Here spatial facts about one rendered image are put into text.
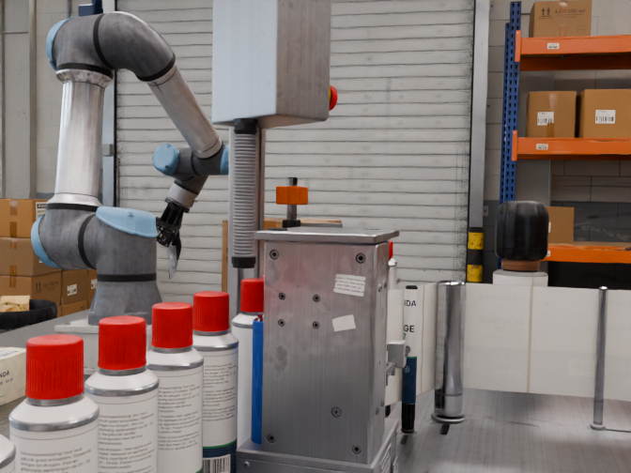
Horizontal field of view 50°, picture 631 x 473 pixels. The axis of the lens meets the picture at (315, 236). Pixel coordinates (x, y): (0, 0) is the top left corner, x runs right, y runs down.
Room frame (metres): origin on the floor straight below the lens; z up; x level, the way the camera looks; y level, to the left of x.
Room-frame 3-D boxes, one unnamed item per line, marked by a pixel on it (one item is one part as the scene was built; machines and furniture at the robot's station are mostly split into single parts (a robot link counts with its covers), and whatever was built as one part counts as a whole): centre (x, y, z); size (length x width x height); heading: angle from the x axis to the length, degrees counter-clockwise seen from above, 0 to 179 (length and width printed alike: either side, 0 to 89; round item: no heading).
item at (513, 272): (1.10, -0.33, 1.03); 0.09 x 0.09 x 0.30
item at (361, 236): (0.67, -0.02, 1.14); 0.14 x 0.11 x 0.01; 164
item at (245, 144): (0.97, 0.10, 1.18); 0.04 x 0.04 x 0.21
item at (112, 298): (1.37, 0.38, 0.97); 0.15 x 0.15 x 0.10
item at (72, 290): (5.03, 2.15, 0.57); 1.20 x 0.85 x 1.14; 170
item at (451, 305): (0.91, -0.18, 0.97); 0.05 x 0.05 x 0.19
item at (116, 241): (1.38, 0.39, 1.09); 0.13 x 0.12 x 0.14; 68
